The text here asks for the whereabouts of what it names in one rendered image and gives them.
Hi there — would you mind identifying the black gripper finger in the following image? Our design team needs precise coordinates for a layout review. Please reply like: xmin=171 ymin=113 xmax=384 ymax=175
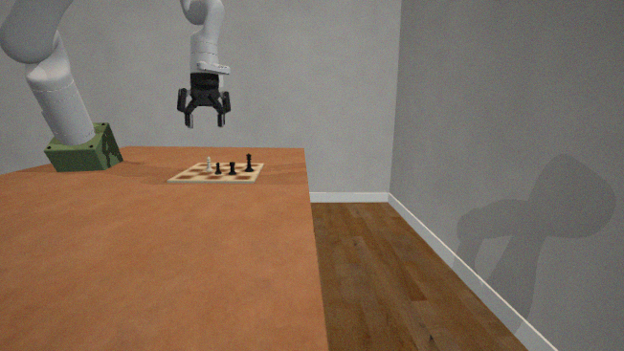
xmin=177 ymin=88 xmax=206 ymax=128
xmin=210 ymin=92 xmax=231 ymax=127

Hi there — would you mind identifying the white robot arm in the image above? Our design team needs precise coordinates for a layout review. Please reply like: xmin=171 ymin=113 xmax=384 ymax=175
xmin=0 ymin=0 xmax=231 ymax=145

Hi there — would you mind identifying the brown and cream chessboard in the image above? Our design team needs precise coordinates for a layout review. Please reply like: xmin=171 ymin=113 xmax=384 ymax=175
xmin=167 ymin=163 xmax=264 ymax=184

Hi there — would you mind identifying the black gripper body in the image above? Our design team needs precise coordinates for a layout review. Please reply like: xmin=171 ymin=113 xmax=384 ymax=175
xmin=189 ymin=73 xmax=220 ymax=106

